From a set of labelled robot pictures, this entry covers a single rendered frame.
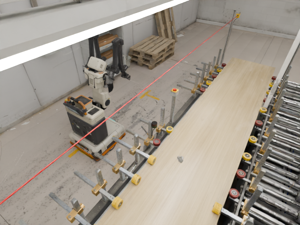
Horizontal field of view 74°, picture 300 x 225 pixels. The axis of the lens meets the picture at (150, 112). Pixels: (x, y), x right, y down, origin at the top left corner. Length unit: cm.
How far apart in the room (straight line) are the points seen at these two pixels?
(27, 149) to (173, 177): 256
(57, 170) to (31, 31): 287
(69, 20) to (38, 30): 8
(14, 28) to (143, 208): 152
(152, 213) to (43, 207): 168
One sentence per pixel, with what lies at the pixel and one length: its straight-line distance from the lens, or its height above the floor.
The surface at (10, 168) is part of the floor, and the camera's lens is 362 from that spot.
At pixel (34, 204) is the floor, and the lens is 310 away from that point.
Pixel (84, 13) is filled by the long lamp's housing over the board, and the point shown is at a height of 236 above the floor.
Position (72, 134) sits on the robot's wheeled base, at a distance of 328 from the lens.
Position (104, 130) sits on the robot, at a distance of 293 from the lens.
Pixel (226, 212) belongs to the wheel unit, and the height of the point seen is 96.
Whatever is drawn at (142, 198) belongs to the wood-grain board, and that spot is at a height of 90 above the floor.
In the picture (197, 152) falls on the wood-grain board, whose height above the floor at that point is 90.
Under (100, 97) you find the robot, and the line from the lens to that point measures 292.
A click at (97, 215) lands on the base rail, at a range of 200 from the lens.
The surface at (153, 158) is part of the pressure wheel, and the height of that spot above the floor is 98.
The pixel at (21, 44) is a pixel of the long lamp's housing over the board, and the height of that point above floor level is 234.
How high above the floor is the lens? 249
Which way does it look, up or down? 40 degrees down
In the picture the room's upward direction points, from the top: 1 degrees clockwise
